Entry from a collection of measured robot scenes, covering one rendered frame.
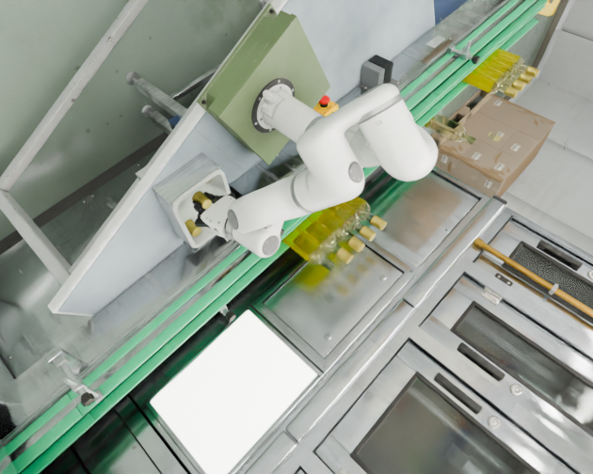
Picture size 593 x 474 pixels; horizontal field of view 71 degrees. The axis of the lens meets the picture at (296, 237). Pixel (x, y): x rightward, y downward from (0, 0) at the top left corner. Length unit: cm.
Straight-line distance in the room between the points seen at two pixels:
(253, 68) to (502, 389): 114
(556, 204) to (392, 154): 538
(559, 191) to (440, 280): 480
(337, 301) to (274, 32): 82
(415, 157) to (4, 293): 154
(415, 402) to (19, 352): 129
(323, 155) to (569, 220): 537
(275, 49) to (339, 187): 49
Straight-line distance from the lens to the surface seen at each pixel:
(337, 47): 148
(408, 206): 169
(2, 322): 180
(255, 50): 112
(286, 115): 110
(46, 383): 135
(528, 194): 602
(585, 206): 620
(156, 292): 132
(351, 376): 133
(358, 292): 143
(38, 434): 135
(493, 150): 526
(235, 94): 107
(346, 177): 72
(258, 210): 84
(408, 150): 73
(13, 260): 192
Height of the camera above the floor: 156
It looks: 25 degrees down
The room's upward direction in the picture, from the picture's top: 128 degrees clockwise
